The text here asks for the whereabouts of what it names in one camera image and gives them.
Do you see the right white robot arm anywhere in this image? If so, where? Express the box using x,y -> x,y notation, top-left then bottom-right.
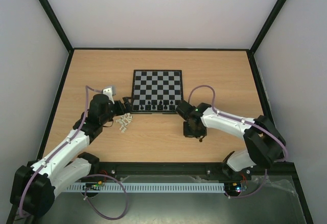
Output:
176,100 -> 288,179

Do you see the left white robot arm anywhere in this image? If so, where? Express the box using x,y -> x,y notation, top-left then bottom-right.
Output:
10,94 -> 130,218

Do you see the pile of white chess pieces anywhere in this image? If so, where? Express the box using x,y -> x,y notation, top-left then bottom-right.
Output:
115,113 -> 133,133

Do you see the black grey chessboard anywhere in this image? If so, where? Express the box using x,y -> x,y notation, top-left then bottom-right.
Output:
131,70 -> 183,114

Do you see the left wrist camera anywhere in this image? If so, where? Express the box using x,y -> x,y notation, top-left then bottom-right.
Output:
102,85 -> 116,104

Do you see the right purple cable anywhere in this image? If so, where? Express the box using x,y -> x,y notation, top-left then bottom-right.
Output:
188,85 -> 289,162

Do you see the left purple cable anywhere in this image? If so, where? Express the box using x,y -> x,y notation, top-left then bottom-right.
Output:
19,85 -> 104,217

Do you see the black aluminium rail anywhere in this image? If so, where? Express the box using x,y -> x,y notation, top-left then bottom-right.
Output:
25,161 -> 297,181

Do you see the light blue cable duct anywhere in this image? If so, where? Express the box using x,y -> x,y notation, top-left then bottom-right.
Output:
65,183 -> 225,193

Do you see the purple cable loop bottom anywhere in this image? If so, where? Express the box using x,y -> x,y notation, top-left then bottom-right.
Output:
83,174 -> 128,220

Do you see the black frame post left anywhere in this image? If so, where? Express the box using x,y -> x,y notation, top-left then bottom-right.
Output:
26,0 -> 74,53

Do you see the black frame post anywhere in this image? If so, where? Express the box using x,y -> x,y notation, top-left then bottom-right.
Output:
249,0 -> 300,53
26,0 -> 74,53

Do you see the black frame post right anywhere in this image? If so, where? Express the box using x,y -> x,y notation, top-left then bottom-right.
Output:
249,0 -> 300,53

